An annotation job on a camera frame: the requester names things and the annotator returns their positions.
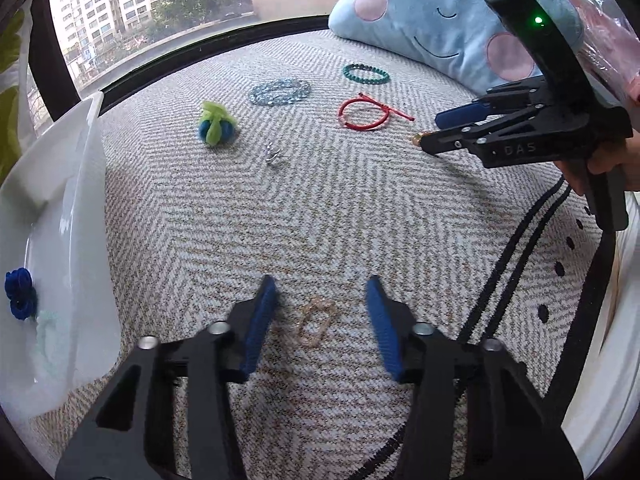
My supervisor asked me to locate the dark green bead bracelet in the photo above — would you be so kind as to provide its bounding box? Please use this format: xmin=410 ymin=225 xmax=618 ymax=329
xmin=342 ymin=63 xmax=392 ymax=86

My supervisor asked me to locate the person's right hand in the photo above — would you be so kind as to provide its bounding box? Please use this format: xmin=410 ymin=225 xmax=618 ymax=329
xmin=554 ymin=130 xmax=640 ymax=196

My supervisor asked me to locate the red cord bracelet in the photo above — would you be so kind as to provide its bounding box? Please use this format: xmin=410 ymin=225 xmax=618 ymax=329
xmin=336 ymin=91 xmax=417 ymax=132

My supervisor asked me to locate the green white patterned pillow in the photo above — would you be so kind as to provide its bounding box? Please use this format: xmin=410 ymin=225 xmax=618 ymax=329
xmin=0 ymin=0 xmax=36 ymax=181

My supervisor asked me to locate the mint bead bracelet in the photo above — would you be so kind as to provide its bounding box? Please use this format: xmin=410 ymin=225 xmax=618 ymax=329
xmin=34 ymin=309 xmax=72 ymax=386

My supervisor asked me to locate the white bedding edge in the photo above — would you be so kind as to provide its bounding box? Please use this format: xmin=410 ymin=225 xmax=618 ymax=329
xmin=562 ymin=192 xmax=640 ymax=477

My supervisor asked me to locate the blue cloud plush pillow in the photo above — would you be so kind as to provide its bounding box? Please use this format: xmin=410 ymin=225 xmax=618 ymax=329
xmin=329 ymin=0 xmax=584 ymax=94

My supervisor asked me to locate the green blue fuzzy hair tie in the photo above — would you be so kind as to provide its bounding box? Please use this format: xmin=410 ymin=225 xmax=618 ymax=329
xmin=197 ymin=101 xmax=239 ymax=149

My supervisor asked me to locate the light blue bead bracelet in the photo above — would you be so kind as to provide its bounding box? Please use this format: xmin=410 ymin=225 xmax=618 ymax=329
xmin=247 ymin=78 xmax=313 ymax=108

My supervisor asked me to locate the white plastic tray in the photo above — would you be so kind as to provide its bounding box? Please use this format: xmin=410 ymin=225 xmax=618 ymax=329
xmin=1 ymin=92 xmax=120 ymax=422

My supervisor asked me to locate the beige translucent bracelet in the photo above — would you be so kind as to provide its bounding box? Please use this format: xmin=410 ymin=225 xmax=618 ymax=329
xmin=296 ymin=296 xmax=339 ymax=348

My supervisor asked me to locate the black window frame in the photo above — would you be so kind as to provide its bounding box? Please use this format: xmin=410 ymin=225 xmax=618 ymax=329
xmin=29 ymin=0 xmax=329 ymax=126

